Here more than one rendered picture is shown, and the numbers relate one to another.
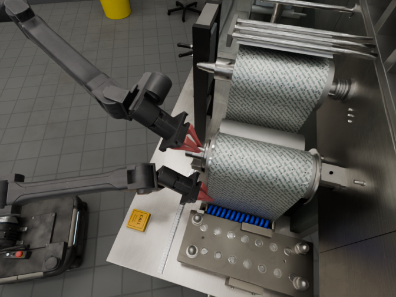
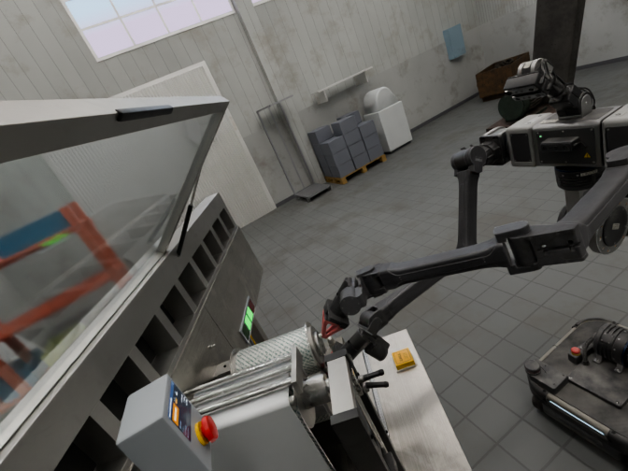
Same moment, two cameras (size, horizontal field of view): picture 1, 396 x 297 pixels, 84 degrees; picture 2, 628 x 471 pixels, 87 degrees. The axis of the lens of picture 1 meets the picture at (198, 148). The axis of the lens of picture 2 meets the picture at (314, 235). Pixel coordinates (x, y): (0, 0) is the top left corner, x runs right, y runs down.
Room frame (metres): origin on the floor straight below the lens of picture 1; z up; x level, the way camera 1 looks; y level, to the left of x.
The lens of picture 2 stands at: (1.16, -0.03, 1.93)
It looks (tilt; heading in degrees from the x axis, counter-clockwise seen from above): 22 degrees down; 172
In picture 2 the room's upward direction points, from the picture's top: 25 degrees counter-clockwise
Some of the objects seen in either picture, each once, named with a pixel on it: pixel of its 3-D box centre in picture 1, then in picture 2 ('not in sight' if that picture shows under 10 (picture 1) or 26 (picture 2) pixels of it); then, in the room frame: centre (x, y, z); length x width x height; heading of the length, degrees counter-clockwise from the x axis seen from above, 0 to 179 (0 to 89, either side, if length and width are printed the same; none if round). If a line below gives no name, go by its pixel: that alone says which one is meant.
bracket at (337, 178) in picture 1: (332, 174); (223, 368); (0.23, -0.33, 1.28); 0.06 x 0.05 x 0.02; 75
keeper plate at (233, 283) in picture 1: (242, 287); not in sight; (0.00, -0.14, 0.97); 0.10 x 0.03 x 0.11; 75
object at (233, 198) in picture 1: (244, 203); not in sight; (0.22, -0.14, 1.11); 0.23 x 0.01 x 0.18; 75
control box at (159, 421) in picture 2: not in sight; (176, 430); (0.83, -0.21, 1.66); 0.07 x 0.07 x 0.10; 3
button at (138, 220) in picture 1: (138, 220); (403, 358); (0.22, 0.23, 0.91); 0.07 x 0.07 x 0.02; 75
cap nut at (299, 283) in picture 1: (302, 283); not in sight; (0.01, -0.29, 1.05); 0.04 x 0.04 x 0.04
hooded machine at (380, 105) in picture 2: not in sight; (386, 119); (-5.90, 3.59, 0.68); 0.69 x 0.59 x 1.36; 99
